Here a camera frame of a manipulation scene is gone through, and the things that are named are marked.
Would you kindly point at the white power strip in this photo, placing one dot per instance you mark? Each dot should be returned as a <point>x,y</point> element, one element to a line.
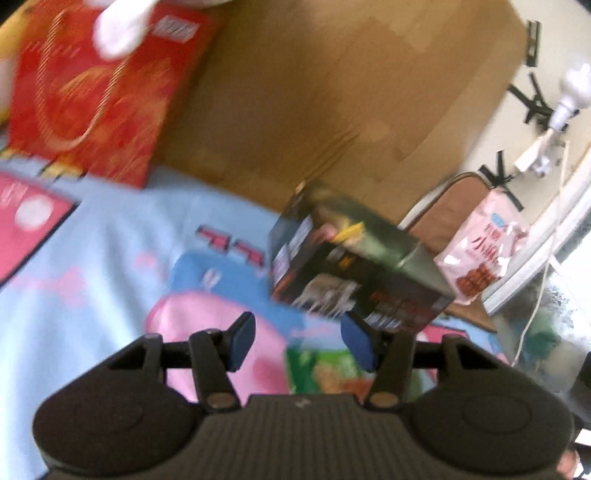
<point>535,159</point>

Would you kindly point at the white plug adapter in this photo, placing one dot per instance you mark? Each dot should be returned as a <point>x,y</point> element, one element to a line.
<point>570,92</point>

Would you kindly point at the cartoon printed bed sheet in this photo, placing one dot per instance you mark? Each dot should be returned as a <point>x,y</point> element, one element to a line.
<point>92,277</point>

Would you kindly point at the white framed window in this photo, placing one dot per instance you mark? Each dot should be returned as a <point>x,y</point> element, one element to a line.
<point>554,221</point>

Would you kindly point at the pink and blue fish plush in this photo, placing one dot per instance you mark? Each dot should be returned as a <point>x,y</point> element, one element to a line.
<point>120,27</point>

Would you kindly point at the black tape cross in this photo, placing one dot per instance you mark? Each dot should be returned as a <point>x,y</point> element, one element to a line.
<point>533,104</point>
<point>501,177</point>

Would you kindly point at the brown seat cushion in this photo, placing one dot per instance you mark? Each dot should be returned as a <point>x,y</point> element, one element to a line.
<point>443,207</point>

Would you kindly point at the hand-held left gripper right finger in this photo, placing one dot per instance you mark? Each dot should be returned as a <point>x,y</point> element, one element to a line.
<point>356,344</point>

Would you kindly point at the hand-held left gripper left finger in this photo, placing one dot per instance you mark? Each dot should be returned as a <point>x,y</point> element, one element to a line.
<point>242,342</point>

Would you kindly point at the dark printed cardboard box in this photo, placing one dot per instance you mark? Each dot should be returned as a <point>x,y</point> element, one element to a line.
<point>351,258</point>

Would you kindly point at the red gift bag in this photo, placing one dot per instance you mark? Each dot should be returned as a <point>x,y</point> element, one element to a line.
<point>92,106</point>

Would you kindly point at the yellow chick plush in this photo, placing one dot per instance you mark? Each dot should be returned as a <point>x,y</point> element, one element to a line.
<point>9,37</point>

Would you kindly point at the black tape strip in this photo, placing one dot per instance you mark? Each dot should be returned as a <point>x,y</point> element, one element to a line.
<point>533,41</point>

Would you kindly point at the pink snack bag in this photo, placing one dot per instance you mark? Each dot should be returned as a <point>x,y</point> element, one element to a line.
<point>480,244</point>

